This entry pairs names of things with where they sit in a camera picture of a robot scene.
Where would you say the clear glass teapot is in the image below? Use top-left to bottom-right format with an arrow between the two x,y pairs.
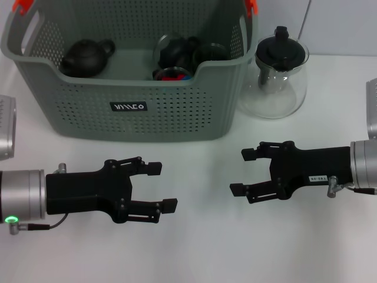
237,25 -> 310,120

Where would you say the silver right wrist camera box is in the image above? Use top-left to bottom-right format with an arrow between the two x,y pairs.
365,77 -> 377,140

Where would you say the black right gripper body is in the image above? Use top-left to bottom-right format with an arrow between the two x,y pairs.
269,142 -> 353,200

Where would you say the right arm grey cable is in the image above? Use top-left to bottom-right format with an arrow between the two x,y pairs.
326,175 -> 377,198

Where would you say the grey-green perforated storage bin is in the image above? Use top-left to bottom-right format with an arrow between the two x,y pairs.
0,0 -> 262,145

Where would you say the black clay teapot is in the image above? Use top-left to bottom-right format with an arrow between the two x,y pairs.
60,38 -> 117,79

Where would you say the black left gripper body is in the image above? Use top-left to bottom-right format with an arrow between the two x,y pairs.
45,159 -> 134,224

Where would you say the orange bin handle clip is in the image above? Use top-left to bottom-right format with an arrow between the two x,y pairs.
13,0 -> 35,15
245,0 -> 260,18

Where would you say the left arm cable with plug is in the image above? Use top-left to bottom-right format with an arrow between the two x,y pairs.
8,212 -> 69,236

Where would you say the black glass teapot lid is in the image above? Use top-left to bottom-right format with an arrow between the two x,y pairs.
254,25 -> 307,92

